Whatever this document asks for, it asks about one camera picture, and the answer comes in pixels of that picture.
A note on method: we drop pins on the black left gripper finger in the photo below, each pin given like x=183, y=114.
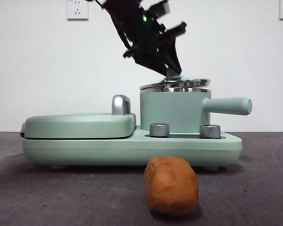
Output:
x=173, y=55
x=151, y=60

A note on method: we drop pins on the glass lid with green knob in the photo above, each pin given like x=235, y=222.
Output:
x=193, y=83

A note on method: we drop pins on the brown potato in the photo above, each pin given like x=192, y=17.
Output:
x=172, y=188

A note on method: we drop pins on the silver control knob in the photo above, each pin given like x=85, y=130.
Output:
x=210, y=132
x=159, y=130

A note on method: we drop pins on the mint green breakfast machine base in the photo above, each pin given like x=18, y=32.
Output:
x=132, y=150

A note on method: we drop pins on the mint green hinged griddle cover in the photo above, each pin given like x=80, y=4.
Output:
x=77, y=126

